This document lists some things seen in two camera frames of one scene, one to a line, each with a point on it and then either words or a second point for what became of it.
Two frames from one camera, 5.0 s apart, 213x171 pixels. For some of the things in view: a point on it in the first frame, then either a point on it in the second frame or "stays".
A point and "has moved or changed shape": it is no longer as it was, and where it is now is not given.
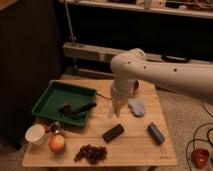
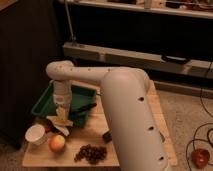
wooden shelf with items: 185,8 stays
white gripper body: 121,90 → 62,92
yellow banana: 111,109 has moved or changed shape
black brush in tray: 68,110 stays
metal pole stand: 72,38 stays
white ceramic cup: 36,134 stays
